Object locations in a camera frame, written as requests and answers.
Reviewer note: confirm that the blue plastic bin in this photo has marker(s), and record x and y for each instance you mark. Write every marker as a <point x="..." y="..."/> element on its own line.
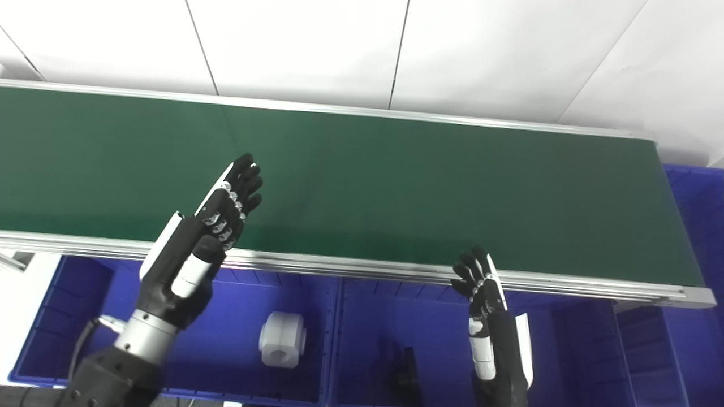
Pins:
<point x="226" y="316"/>
<point x="441" y="322"/>
<point x="696" y="339"/>

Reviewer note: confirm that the white cylindrical plastic part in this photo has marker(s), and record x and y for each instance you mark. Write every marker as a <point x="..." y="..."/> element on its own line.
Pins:
<point x="281" y="339"/>

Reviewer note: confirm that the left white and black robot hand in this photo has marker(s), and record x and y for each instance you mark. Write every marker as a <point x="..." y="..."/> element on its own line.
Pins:
<point x="192" y="254"/>

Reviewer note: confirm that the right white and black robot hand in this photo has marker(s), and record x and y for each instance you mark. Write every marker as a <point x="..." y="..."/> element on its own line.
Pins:
<point x="498" y="339"/>

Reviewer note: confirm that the white side table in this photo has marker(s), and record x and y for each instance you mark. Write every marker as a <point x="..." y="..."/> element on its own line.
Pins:
<point x="22" y="316"/>

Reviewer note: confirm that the green conveyor belt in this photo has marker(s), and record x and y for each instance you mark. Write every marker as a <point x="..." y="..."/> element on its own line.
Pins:
<point x="396" y="186"/>
<point x="367" y="265"/>

